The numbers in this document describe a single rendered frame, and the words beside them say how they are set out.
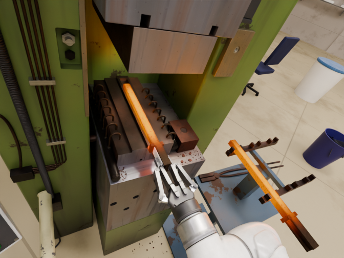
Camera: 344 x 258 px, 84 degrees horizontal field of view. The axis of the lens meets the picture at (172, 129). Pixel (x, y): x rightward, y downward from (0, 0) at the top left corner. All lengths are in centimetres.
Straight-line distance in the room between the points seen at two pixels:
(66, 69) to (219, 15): 39
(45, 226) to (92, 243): 66
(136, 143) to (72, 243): 103
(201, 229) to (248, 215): 55
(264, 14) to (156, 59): 46
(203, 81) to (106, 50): 45
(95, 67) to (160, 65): 56
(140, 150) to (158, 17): 40
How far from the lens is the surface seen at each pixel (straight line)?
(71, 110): 65
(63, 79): 59
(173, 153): 76
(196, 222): 51
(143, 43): 41
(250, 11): 68
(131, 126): 70
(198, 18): 45
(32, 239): 160
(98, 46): 93
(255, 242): 58
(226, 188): 104
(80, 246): 154
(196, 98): 81
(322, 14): 1104
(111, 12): 38
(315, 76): 457
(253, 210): 106
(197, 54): 48
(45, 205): 95
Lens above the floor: 149
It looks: 42 degrees down
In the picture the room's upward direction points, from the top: 21 degrees clockwise
